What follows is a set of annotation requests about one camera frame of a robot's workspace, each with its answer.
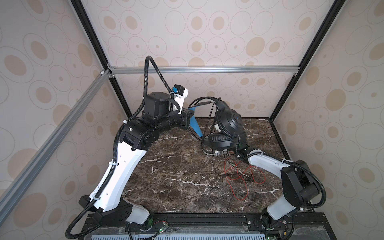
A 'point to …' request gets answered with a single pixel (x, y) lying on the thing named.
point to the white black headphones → (216, 153)
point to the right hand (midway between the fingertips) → (209, 138)
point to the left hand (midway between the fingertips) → (197, 111)
